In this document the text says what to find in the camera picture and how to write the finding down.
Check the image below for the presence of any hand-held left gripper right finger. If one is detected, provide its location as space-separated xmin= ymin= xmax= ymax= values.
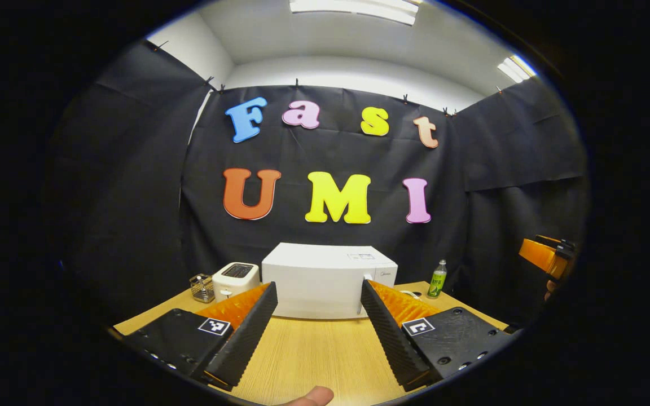
xmin=361 ymin=279 xmax=521 ymax=393

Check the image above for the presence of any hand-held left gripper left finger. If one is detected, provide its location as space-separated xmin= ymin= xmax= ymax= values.
xmin=124 ymin=281 xmax=279 ymax=391

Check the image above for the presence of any white microwave oven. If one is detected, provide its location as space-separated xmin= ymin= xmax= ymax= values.
xmin=261 ymin=242 xmax=398 ymax=320

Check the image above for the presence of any white toaster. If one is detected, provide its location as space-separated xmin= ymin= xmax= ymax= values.
xmin=212 ymin=262 xmax=260 ymax=303

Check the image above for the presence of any green drink bottle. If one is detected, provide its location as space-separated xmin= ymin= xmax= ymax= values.
xmin=427 ymin=259 xmax=448 ymax=299

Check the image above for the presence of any black backdrop cloth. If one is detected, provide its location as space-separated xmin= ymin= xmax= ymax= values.
xmin=43 ymin=39 xmax=591 ymax=329

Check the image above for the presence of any small ceiling light panel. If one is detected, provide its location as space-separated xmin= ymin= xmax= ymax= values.
xmin=497 ymin=55 xmax=538 ymax=84

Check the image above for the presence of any row of black cloth clips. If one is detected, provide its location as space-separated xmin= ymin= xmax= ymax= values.
xmin=153 ymin=41 xmax=503 ymax=118

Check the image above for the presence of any long ceiling light panel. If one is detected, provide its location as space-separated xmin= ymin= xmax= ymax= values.
xmin=289 ymin=0 xmax=419 ymax=27

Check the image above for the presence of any metal wire basket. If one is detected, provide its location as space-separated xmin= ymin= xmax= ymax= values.
xmin=190 ymin=273 xmax=216 ymax=304

